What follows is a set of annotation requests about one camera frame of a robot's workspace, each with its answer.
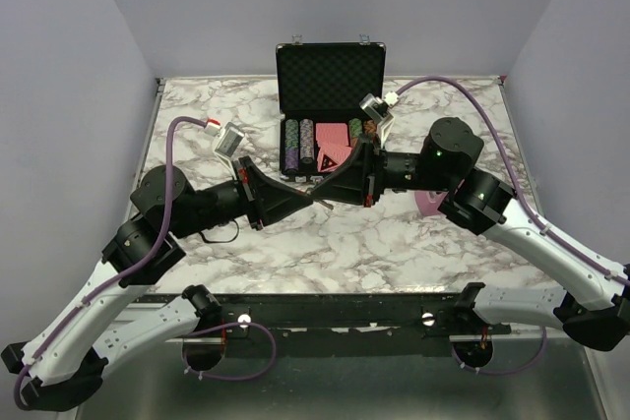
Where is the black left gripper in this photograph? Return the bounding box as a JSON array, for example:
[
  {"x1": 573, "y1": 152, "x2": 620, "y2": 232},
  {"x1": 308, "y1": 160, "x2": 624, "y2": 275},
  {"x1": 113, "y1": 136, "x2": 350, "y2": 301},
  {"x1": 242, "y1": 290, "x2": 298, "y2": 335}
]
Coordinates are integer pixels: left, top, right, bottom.
[{"x1": 172, "y1": 155, "x2": 315, "y2": 239}]

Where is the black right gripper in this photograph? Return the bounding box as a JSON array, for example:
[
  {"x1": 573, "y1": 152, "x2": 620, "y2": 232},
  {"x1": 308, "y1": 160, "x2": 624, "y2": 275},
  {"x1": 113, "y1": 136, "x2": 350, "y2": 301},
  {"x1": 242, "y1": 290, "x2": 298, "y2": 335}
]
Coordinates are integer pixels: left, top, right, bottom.
[{"x1": 311, "y1": 132, "x2": 453, "y2": 208}]

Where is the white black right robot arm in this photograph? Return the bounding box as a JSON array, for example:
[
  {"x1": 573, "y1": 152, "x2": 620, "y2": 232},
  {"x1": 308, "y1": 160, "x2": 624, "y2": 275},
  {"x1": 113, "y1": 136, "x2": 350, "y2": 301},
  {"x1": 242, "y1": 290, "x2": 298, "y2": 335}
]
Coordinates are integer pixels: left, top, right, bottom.
[{"x1": 312, "y1": 117, "x2": 629, "y2": 351}]

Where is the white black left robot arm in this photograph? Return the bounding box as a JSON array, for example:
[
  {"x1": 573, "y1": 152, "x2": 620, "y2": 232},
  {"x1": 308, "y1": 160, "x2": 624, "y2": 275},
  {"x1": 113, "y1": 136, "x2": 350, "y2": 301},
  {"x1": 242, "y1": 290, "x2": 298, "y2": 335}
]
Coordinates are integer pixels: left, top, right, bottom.
[{"x1": 1, "y1": 157, "x2": 313, "y2": 412}]

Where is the red triangular dealer button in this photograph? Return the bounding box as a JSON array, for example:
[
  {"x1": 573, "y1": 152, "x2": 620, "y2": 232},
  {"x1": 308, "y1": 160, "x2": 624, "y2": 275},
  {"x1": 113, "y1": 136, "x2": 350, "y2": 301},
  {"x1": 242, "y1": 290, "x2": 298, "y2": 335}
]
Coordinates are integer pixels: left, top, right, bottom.
[{"x1": 317, "y1": 150, "x2": 339, "y2": 172}]

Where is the red playing card deck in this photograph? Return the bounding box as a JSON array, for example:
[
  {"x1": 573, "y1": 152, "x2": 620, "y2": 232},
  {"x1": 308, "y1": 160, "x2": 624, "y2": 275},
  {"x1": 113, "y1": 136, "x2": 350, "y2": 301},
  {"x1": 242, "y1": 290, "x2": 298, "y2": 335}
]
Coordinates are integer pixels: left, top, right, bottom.
[{"x1": 315, "y1": 123, "x2": 352, "y2": 170}]

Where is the green chip stack right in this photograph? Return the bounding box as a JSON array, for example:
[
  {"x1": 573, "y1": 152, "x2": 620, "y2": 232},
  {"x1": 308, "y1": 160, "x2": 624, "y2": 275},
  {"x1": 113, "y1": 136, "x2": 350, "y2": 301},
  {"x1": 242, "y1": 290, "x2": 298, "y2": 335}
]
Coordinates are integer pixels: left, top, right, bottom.
[{"x1": 348, "y1": 118, "x2": 363, "y2": 139}]

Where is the orange black chip stack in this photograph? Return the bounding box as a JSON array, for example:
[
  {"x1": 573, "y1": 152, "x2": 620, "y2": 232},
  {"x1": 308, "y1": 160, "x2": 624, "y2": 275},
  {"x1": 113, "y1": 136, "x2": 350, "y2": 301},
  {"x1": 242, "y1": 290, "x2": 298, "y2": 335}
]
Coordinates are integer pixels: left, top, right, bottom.
[{"x1": 363, "y1": 120, "x2": 377, "y2": 136}]

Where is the orange blue chip stack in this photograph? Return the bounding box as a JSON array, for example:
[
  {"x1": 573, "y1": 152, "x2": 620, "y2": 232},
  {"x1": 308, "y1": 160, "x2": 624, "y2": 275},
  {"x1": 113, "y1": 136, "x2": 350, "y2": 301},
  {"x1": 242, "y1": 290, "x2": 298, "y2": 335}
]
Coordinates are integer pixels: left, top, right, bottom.
[{"x1": 299, "y1": 119, "x2": 315, "y2": 164}]

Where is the green blue chip stack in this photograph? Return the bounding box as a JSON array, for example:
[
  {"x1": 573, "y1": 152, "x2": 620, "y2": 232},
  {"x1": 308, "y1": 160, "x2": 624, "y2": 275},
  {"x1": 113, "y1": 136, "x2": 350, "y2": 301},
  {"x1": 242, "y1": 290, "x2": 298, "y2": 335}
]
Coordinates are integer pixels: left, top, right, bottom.
[{"x1": 284, "y1": 119, "x2": 299, "y2": 172}]

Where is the pink box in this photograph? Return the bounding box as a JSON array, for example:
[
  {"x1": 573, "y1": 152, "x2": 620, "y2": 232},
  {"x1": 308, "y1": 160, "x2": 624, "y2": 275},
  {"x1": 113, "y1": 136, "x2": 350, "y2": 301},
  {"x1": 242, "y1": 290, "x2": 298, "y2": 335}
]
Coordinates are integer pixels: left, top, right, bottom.
[{"x1": 414, "y1": 191, "x2": 445, "y2": 217}]

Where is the black poker chip case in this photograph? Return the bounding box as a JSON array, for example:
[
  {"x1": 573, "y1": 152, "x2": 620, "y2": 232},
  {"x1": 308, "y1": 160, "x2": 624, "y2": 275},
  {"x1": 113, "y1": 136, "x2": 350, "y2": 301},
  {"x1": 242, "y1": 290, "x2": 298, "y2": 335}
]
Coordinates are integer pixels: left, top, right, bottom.
[{"x1": 276, "y1": 42, "x2": 386, "y2": 182}]

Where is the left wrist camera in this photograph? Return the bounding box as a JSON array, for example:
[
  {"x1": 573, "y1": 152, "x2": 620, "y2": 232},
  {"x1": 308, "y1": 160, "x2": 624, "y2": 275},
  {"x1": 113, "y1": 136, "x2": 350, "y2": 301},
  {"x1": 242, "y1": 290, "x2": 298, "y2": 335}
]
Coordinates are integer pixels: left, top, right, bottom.
[{"x1": 204, "y1": 119, "x2": 245, "y2": 173}]

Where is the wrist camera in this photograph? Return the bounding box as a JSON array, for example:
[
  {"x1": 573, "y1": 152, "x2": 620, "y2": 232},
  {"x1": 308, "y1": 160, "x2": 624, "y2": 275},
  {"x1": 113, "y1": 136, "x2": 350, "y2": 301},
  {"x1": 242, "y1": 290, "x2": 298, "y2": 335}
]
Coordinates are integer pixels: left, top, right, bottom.
[
  {"x1": 204, "y1": 119, "x2": 245, "y2": 173},
  {"x1": 359, "y1": 91, "x2": 400, "y2": 145}
]

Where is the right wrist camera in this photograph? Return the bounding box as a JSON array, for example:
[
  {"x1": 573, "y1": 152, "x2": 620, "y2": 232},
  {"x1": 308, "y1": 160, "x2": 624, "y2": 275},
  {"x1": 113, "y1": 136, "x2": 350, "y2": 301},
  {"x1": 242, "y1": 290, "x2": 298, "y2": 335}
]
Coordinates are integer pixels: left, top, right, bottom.
[{"x1": 359, "y1": 91, "x2": 400, "y2": 145}]

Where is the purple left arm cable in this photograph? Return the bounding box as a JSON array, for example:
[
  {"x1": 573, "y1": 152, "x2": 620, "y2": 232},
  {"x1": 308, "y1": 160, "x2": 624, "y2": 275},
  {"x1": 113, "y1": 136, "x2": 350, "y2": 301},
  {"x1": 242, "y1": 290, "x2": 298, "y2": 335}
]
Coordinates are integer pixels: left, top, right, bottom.
[{"x1": 12, "y1": 117, "x2": 277, "y2": 409}]

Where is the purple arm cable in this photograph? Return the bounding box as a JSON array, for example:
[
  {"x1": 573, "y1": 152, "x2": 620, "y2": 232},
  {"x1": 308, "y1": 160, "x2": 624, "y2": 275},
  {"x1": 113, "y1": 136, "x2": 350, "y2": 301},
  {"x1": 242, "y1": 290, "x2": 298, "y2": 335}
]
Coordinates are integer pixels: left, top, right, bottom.
[
  {"x1": 12, "y1": 117, "x2": 277, "y2": 409},
  {"x1": 393, "y1": 76, "x2": 630, "y2": 377}
]

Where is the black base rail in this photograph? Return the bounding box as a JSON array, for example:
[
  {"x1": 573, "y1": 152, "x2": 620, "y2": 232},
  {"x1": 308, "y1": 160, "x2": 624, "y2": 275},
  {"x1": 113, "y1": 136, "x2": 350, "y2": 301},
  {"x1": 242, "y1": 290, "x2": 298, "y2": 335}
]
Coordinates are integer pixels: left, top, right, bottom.
[{"x1": 161, "y1": 291, "x2": 513, "y2": 360}]

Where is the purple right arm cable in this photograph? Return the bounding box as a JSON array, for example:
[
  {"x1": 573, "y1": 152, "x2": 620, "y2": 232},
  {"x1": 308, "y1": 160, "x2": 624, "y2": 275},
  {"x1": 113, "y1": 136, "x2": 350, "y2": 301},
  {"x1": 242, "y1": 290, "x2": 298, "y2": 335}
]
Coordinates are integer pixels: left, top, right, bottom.
[{"x1": 393, "y1": 76, "x2": 630, "y2": 377}]

